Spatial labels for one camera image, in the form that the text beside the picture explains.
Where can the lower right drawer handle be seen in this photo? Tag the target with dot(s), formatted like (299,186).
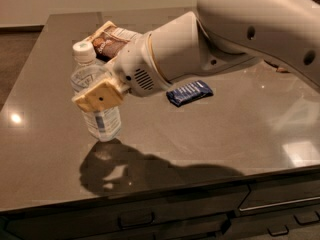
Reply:
(278,230)

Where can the brown chip bag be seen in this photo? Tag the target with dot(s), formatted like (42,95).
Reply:
(109,39)

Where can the drawer handle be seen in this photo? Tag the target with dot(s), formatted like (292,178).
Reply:
(307,218)
(278,230)
(135,219)

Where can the silver drawer handle bar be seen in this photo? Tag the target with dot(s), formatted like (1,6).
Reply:
(289,202)

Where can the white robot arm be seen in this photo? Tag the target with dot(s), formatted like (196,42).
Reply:
(220,36)

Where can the dark blue snack bar wrapper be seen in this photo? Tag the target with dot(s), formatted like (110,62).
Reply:
(189,92)

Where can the clear blue-label water bottle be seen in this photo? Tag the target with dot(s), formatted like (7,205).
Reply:
(102,125)

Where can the far right drawer handle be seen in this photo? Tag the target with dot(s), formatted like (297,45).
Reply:
(307,218)

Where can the left drawer handle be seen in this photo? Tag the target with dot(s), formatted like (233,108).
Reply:
(135,219)

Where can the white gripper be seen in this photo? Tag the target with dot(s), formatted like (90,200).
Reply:
(135,65)

